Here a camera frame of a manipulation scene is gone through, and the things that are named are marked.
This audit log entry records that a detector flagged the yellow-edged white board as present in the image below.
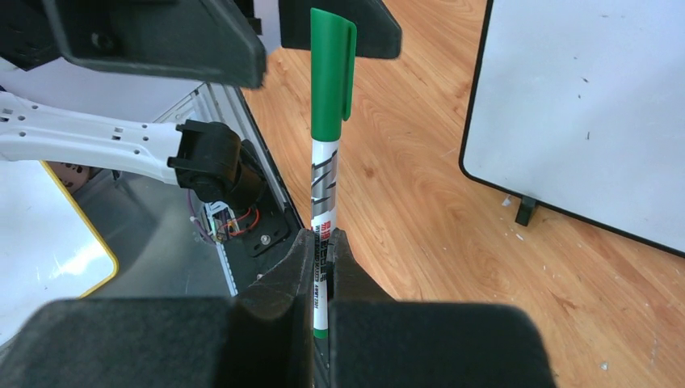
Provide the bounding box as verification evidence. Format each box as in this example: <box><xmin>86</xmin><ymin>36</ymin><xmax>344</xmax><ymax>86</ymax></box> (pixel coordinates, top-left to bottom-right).
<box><xmin>1</xmin><ymin>161</ymin><xmax>119</xmax><ymax>344</ymax></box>

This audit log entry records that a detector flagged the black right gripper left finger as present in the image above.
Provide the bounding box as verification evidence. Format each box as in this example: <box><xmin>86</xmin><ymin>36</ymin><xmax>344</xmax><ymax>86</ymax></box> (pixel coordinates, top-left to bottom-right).
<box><xmin>1</xmin><ymin>230</ymin><xmax>314</xmax><ymax>387</ymax></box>

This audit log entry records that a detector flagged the green marker cap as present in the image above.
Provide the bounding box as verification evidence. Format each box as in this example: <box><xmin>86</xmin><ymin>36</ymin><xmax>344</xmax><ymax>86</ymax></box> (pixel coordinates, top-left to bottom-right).
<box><xmin>310</xmin><ymin>8</ymin><xmax>357</xmax><ymax>142</ymax></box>

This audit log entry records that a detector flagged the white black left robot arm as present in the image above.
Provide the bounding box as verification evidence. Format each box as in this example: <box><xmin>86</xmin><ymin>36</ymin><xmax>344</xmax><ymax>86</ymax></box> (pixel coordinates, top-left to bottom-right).
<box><xmin>1</xmin><ymin>1</ymin><xmax>402</xmax><ymax>209</ymax></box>

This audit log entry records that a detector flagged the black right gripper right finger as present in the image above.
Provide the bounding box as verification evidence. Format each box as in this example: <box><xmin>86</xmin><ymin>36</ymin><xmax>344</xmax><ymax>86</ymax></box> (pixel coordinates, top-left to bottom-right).
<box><xmin>329</xmin><ymin>230</ymin><xmax>556</xmax><ymax>387</ymax></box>

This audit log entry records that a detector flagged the white whiteboard marker pen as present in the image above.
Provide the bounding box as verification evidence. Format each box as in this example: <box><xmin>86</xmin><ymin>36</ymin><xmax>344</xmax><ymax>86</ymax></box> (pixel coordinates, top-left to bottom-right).
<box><xmin>310</xmin><ymin>7</ymin><xmax>358</xmax><ymax>340</ymax></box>

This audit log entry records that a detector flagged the white whiteboard black frame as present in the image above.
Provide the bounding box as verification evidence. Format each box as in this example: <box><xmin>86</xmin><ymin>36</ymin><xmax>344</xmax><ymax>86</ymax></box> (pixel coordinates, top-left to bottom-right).
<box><xmin>459</xmin><ymin>1</ymin><xmax>684</xmax><ymax>255</ymax></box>

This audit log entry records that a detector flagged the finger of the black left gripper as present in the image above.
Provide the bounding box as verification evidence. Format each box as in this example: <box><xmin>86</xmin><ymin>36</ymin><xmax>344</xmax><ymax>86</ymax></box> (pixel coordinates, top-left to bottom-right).
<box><xmin>279</xmin><ymin>0</ymin><xmax>403</xmax><ymax>60</ymax></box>
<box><xmin>43</xmin><ymin>1</ymin><xmax>267</xmax><ymax>89</ymax></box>

